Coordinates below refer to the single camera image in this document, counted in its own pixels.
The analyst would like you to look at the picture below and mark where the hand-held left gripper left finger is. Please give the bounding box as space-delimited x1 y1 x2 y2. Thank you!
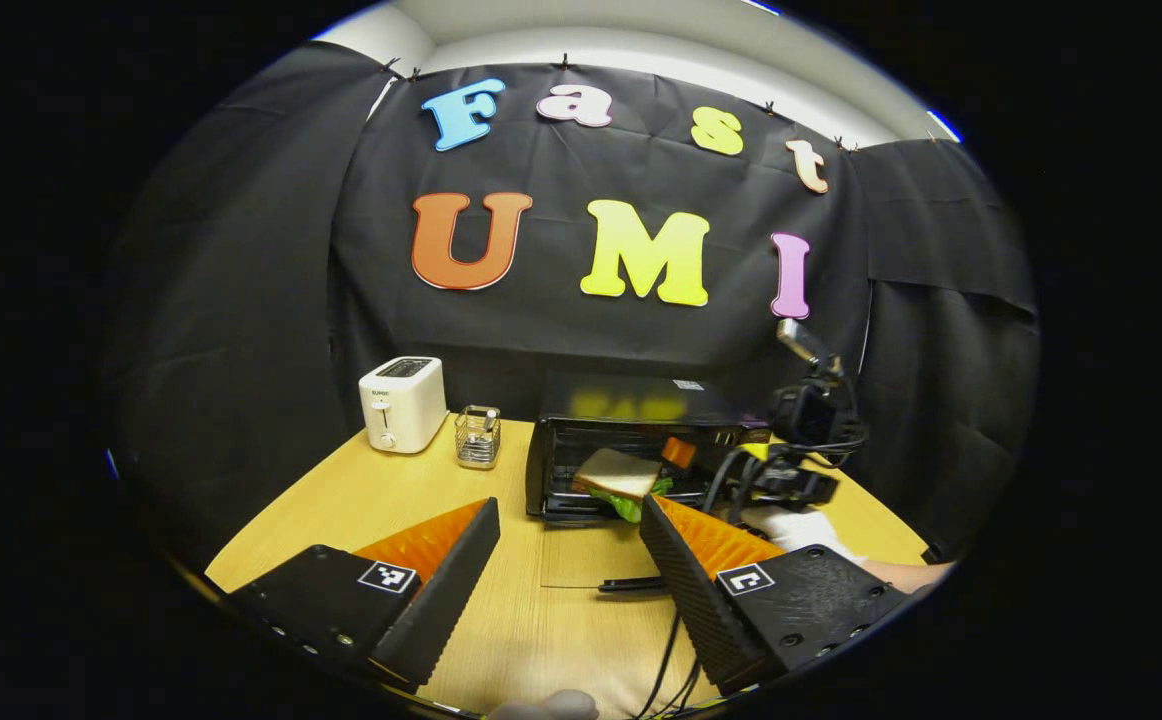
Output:
226 497 502 693

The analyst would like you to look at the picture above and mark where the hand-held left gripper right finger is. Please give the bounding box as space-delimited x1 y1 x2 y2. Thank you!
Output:
638 494 917 696

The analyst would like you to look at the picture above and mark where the bread and lettuce sandwich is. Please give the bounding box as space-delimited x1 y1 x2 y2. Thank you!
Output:
571 447 675 524

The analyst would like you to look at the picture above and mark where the black electric oven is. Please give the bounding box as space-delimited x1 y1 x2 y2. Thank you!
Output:
524 372 777 594

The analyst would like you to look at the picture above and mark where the black backdrop cloth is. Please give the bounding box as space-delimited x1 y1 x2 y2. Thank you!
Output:
101 40 1042 561

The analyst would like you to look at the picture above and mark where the white toaster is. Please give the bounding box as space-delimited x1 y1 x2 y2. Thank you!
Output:
358 356 449 455

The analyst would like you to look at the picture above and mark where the black cable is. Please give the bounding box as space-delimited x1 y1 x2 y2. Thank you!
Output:
636 447 754 719

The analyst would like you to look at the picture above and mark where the small wire basket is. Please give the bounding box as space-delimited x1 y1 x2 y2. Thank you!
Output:
454 404 502 471

